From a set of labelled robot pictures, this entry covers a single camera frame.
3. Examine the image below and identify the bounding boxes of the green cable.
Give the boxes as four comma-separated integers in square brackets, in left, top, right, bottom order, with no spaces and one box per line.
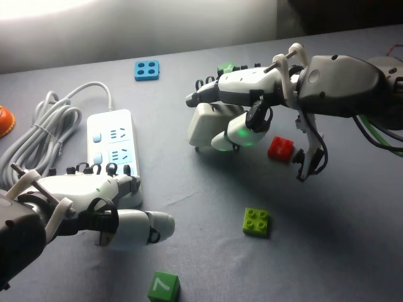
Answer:
[358,113,403,157]

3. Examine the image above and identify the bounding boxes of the blue four-hole block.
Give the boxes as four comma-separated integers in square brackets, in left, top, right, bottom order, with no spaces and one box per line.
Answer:
[133,60,162,82]

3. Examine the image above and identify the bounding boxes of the thin black cable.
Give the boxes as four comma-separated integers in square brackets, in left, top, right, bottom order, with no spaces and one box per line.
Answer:
[310,113,330,174]

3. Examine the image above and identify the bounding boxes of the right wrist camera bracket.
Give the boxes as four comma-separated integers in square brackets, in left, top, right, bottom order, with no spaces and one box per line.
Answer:
[292,109,328,183]

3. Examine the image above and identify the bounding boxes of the lime green four-stud brick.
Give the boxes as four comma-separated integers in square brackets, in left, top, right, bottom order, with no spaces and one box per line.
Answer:
[242,206,271,239]

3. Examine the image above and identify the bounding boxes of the red toy brick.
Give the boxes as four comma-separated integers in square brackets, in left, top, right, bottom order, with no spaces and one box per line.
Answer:
[267,135,295,164]

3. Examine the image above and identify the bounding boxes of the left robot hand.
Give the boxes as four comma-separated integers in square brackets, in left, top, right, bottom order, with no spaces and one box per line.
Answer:
[37,162,176,248]

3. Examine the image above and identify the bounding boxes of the white power strip cable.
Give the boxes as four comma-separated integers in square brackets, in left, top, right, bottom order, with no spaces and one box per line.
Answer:
[0,81,115,191]

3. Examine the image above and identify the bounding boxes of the thick black cable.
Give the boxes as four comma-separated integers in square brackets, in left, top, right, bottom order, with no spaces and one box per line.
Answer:
[351,115,403,143]

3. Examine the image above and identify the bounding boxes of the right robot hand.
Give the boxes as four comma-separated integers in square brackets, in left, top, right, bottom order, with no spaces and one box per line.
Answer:
[184,62,283,154]

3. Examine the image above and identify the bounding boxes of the grey table cloth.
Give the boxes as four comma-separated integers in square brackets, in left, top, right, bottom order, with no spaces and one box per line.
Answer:
[0,23,403,302]

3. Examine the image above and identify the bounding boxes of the orange toy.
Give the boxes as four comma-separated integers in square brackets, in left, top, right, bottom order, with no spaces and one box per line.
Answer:
[0,105,16,137]

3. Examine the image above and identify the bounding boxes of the green toy block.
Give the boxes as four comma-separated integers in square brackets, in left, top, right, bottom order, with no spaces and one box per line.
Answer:
[216,61,237,74]

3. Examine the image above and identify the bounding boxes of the white charger adapter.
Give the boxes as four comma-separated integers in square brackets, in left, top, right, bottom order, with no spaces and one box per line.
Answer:
[188,102,247,152]

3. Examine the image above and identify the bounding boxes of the white power strip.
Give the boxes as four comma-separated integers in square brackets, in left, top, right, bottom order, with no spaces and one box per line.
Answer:
[86,108,144,209]

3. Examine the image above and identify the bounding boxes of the green number cube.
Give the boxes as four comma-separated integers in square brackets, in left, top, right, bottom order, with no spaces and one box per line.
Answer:
[147,271,181,302]

